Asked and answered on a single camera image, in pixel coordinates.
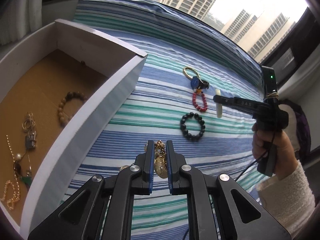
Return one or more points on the striped blue green bedsheet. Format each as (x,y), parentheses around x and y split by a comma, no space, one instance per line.
(163,105)

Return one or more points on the blue face black watch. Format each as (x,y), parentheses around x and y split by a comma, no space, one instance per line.
(197,83)

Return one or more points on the thin gold hoop rings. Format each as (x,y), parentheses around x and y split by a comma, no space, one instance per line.
(28,122)

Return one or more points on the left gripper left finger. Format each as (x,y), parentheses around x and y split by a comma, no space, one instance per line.
(149,165)

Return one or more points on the beige purple clothes pile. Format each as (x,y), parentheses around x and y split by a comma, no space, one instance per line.
(298,130)

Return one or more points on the white fleece sleeve forearm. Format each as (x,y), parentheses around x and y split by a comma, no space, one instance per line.
(290,200)

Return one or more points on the pale jade bangle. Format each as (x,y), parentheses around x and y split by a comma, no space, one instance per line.
(218,105)

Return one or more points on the white cardboard box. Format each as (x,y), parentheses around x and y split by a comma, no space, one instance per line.
(60,87)

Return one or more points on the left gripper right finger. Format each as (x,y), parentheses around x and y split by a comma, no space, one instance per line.
(171,167)

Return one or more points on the gold twisted bangle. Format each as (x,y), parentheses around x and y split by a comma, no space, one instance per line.
(190,72)

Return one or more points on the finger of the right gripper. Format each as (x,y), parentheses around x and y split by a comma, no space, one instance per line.
(240,104)

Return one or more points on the person right hand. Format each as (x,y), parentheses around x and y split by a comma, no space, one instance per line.
(286,162)

